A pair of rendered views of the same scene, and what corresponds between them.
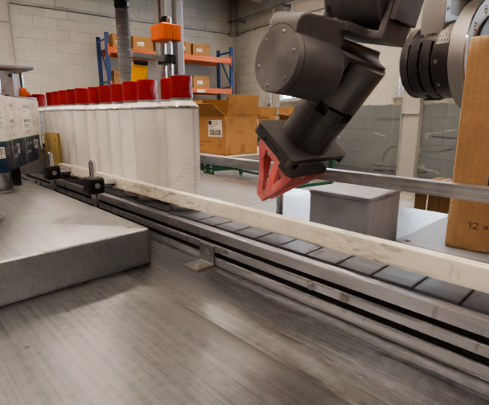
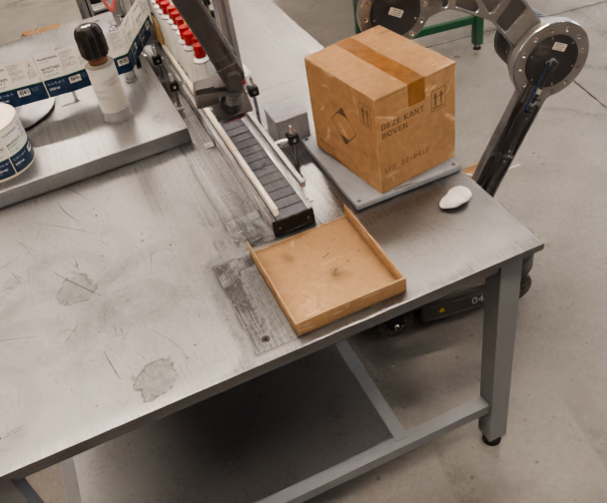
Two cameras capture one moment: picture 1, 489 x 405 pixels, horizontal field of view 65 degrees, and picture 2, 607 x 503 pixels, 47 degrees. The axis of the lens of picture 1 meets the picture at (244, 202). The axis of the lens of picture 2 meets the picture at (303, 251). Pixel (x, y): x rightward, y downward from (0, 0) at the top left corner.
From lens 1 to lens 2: 1.65 m
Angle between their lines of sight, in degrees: 38
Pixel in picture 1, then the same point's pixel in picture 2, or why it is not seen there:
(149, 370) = (171, 189)
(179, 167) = not seen: hidden behind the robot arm
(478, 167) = (316, 115)
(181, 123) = (200, 71)
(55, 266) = (150, 147)
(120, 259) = (176, 142)
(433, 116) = not seen: outside the picture
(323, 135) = (230, 110)
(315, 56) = (204, 101)
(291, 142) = (222, 110)
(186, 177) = not seen: hidden behind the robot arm
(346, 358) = (224, 192)
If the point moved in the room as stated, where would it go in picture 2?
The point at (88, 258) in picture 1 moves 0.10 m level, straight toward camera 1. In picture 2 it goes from (162, 143) to (159, 162)
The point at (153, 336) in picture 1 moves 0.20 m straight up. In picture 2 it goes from (176, 178) to (156, 117)
